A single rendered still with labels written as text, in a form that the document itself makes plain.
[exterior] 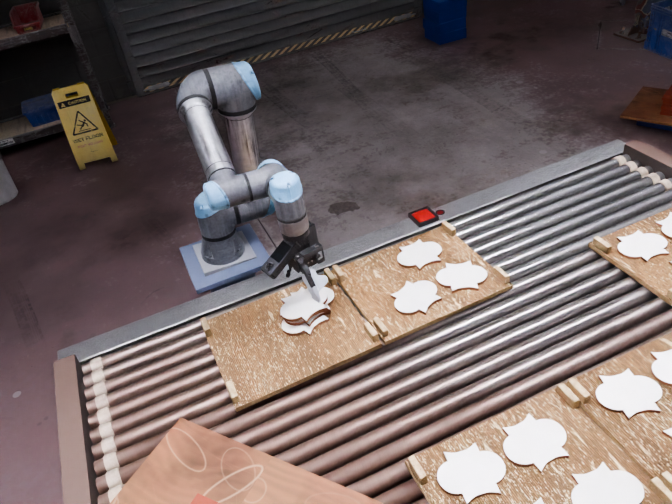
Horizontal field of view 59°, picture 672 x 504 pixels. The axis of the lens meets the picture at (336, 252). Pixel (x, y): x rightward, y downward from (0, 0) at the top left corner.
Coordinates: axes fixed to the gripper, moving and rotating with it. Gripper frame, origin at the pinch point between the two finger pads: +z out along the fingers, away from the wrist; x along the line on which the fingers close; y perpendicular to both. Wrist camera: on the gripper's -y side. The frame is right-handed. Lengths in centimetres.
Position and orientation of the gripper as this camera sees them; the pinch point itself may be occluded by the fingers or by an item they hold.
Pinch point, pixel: (301, 291)
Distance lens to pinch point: 164.7
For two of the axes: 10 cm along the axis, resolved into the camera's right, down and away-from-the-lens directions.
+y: 7.8, -4.6, 4.2
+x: -6.1, -4.2, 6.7
